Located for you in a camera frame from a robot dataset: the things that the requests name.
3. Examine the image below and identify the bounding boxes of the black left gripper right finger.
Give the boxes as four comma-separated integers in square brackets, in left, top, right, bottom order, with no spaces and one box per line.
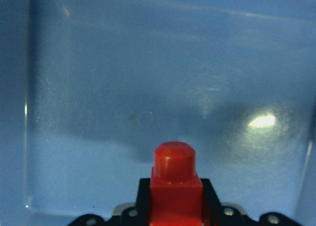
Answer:
[201,179,244,226]

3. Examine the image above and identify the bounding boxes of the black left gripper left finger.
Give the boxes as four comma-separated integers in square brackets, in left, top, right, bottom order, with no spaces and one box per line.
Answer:
[120,178,151,226]

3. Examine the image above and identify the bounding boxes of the red block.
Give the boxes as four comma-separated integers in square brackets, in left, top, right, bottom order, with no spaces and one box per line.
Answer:
[149,141,203,226]

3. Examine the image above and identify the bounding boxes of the blue plastic tray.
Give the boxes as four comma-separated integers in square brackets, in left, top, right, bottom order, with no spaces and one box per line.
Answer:
[0,0,316,226]

